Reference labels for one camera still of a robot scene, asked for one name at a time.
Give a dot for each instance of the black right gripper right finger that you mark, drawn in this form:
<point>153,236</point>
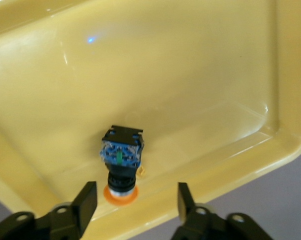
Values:
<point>185,202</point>

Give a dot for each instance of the yellow plastic tray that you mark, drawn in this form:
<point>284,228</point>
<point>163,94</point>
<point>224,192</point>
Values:
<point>165,75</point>

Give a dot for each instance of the yellow push button blue block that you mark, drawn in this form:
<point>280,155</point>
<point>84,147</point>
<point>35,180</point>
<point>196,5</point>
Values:
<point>121,155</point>

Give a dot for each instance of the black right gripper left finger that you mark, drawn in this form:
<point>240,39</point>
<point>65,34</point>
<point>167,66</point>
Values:
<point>86,205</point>

